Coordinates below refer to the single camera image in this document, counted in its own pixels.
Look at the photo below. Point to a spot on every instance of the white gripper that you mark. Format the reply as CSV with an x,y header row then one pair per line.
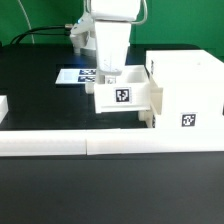
x,y
112,41

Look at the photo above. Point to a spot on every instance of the white drawer box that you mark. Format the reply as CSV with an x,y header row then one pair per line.
x,y
150,115
130,92

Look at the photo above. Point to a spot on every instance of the white front drawer box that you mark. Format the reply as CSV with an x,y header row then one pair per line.
x,y
150,115

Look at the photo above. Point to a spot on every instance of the white drawer cabinet frame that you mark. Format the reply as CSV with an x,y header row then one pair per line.
x,y
187,89

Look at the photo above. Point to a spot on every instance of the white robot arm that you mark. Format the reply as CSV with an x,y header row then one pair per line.
x,y
82,32

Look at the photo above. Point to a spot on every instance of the white marker tag sheet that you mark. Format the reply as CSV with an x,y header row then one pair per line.
x,y
75,76

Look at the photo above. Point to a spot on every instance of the white front fence bar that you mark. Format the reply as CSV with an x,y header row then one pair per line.
x,y
109,141

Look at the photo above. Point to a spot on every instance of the white fence bar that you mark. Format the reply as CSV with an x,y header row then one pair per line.
x,y
109,141
3,107

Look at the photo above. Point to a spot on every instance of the white left fence bar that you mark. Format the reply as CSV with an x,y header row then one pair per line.
x,y
3,107

